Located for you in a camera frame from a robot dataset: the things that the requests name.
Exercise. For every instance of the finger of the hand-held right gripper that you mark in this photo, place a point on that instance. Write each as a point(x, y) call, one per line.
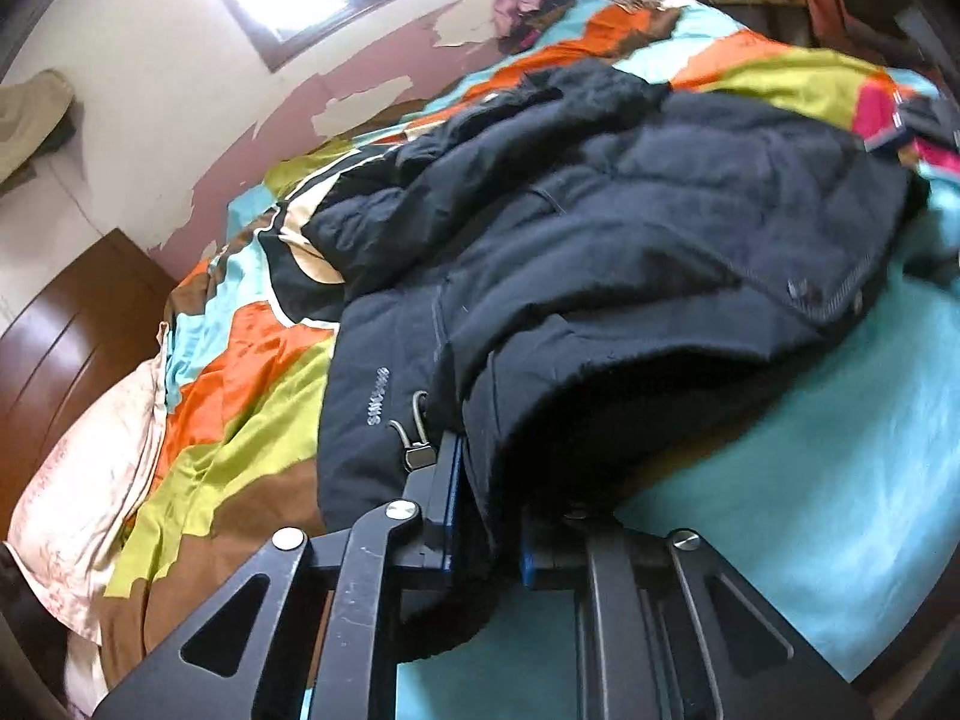
point(930, 124)

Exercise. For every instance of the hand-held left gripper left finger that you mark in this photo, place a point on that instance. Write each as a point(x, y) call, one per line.
point(360, 577)

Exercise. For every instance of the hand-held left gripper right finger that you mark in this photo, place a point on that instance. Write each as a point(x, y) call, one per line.
point(622, 615)

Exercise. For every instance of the dark navy padded jacket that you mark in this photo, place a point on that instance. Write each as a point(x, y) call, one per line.
point(600, 255)

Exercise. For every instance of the pile of dark clothes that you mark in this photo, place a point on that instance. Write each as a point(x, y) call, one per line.
point(551, 19)

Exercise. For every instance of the colourful patchwork bed blanket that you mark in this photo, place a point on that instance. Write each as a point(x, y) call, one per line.
point(750, 480)

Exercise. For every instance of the pale floral pillow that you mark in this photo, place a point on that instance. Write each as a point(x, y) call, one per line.
point(82, 495)

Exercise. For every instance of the brown wooden headboard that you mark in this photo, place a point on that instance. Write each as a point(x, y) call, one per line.
point(60, 345)

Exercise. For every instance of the beige hanging cloth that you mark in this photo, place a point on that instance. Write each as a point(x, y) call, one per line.
point(30, 120)

